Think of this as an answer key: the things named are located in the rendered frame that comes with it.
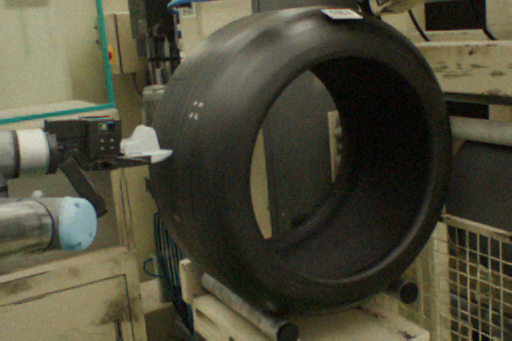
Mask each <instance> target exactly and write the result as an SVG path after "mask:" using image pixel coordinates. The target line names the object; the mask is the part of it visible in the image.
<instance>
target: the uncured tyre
mask: <svg viewBox="0 0 512 341"><path fill-rule="evenodd" d="M322 9H351V10H352V11H354V12H356V13H357V14H359V15H361V16H362V18H333V17H331V16H330V15H328V14H326V13H325V12H323V11H322ZM308 70H309V71H311V72H312V73H313V74H314V75H315V76H316V77H317V78H318V79H319V80H320V81H321V82H322V83H323V84H324V86H325V87H326V89H327V90H328V92H329V93H330V95H331V97H332V99H333V101H334V103H335V106H336V108H337V111H338V115H339V119H340V124H341V132H342V150H341V158H340V163H339V167H338V171H337V174H336V178H335V180H334V183H333V185H332V187H331V189H330V191H329V193H328V195H327V196H326V198H325V200H324V201H323V202H322V204H321V205H320V206H319V208H318V209H317V210H316V211H315V212H314V213H313V214H312V215H311V216H310V217H309V218H308V219H307V220H306V221H304V222H303V223H302V224H300V225H299V226H297V227H296V228H294V229H292V230H290V231H288V232H286V233H284V234H280V235H277V236H274V237H270V238H264V237H263V235H262V233H261V231H260V228H259V226H258V223H257V221H256V217H255V214H254V210H253V205H252V199H251V190H250V172H251V162H252V155H253V150H254V146H255V143H256V139H257V136H258V133H259V130H260V128H261V126H262V123H263V121H264V119H265V117H266V115H267V113H268V112H269V110H270V108H271V107H272V105H273V104H274V102H275V101H276V99H277V98H278V97H279V95H280V94H282V93H283V92H284V91H285V89H286V88H287V87H288V86H289V85H290V84H291V83H292V82H293V81H295V80H296V79H297V78H298V77H299V76H301V75H302V74H303V73H305V72H306V71H308ZM171 78H177V79H186V81H178V80H169V81H168V83H167V85H166V87H165V89H164V91H163V93H162V95H161V97H160V100H159V102H158V105H157V108H156V110H155V114H154V117H153V121H152V125H151V128H152V129H153V130H154V131H155V135H156V138H157V142H158V146H159V149H161V150H172V155H170V156H169V157H167V158H166V159H164V160H162V161H159V162H155V163H151V164H148V169H149V179H150V186H151V190H152V195H153V198H154V202H155V205H156V208H157V211H158V214H159V216H160V219H161V221H162V223H163V225H164V227H165V229H166V231H167V233H168V234H169V236H170V238H171V239H172V241H173V242H174V243H175V245H176V246H178V247H179V249H180V250H181V251H182V252H183V253H184V255H185V256H186V257H187V258H188V259H189V260H190V261H192V262H193V263H194V264H195V265H196V266H197V267H199V268H200V269H201V270H203V271H204V272H206V273H207V274H208V275H210V276H211V277H213V278H214V279H216V280H217V281H218V282H220V283H221V284H223V285H224V286H225V287H227V288H228V289H230V290H231V291H232V292H234V293H235V294H237V295H238V296H239V297H241V298H242V299H244V300H246V301H247V302H249V303H251V304H253V305H255V306H258V307H260V308H262V309H265V310H268V312H272V313H276V314H280V315H288V316H295V317H300V316H308V317H312V316H325V315H331V314H336V313H340V312H343V311H346V310H349V309H352V308H354V307H356V306H359V305H361V304H363V303H365V302H367V301H368V300H370V299H372V298H373V297H375V296H377V295H378V294H379V293H381V292H382V291H384V290H385V289H386V288H387V287H389V286H390V285H391V284H392V283H393V282H394V281H395V280H397V279H398V278H399V277H400V276H401V275H402V274H403V272H404V271H405V270H406V269H407V268H408V267H409V266H410V264H411V263H412V262H413V261H414V259H415V258H416V257H417V256H419V254H420V253H421V252H422V250H423V249H424V247H425V246H426V244H427V243H428V241H429V239H430V237H431V236H432V234H433V232H434V230H435V228H436V226H437V224H438V222H439V219H440V217H441V214H442V212H443V209H444V206H445V203H446V199H447V196H448V191H449V187H450V182H451V174H452V164H453V140H452V130H451V124H450V118H449V112H448V108H447V104H446V100H445V97H444V94H443V91H442V88H441V86H440V83H439V81H438V79H437V77H436V75H435V74H434V73H433V71H432V69H431V67H430V66H429V64H428V63H427V61H426V60H425V58H424V57H423V55H422V54H421V53H420V51H419V50H418V49H417V48H416V47H415V46H414V45H413V43H412V42H411V41H410V40H408V39H407V38H406V37H405V36H404V35H403V34H402V33H400V32H399V31H398V30H396V29H395V28H393V27H392V26H390V25H389V24H387V23H385V22H383V21H381V20H379V19H377V18H375V17H372V16H371V15H370V14H367V13H364V12H362V11H359V10H356V9H352V8H348V7H342V6H334V5H317V6H308V7H299V8H290V9H281V10H272V11H264V12H258V13H254V14H250V15H247V16H244V17H241V18H239V19H236V20H234V21H232V22H230V23H228V24H226V25H224V26H222V27H221V28H219V29H217V30H216V31H214V32H213V33H212V34H210V35H209V36H208V37H206V38H205V39H204V40H203V41H202V42H201V43H199V44H198V45H197V46H196V47H195V48H194V50H193V51H192V52H191V53H190V54H189V55H188V57H187V58H186V59H185V60H184V61H183V62H182V64H181V65H180V66H179V67H178V69H177V70H176V72H175V73H173V75H172V76H171ZM171 78H170V79H171ZM196 98H199V99H202V100H206V102H205V105H204V107H203V110H202V112H201V115H200V118H199V121H198V123H196V122H192V121H188V118H189V115H190V112H191V109H192V107H193V104H194V102H195V99H196ZM171 210H173V211H175V212H176V213H177V214H178V218H179V221H181V224H182V226H181V225H179V224H177V223H176V222H175V221H174V218H173V215H172V211H171Z"/></svg>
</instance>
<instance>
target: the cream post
mask: <svg viewBox="0 0 512 341"><path fill-rule="evenodd" d="M194 4H195V14H196V17H188V18H183V15H182V8H179V12H180V21H181V31H182V40H183V50H184V59H186V58H187V57H188V55H189V53H191V52H192V51H193V50H194V48H195V47H196V46H197V45H198V44H199V43H201V42H202V41H203V40H204V39H205V38H206V37H208V36H209V35H210V34H212V33H213V32H214V31H216V30H217V29H219V28H221V27H222V26H224V25H226V24H228V23H230V22H232V21H234V20H236V19H239V18H241V17H244V16H247V15H250V14H252V9H251V0H215V1H207V2H194ZM250 190H251V199H252V205H253V210H254V214H255V217H256V221H257V223H258V226H259V228H260V231H261V233H262V235H263V237H264V238H269V237H271V227H270V215H269V204H268V193H267V181H266V169H265V158H264V146H263V135H262V126H261V128H260V130H259V133H258V136H257V139H256V143H255V146H254V150H253V155H252V162H251V172H250Z"/></svg>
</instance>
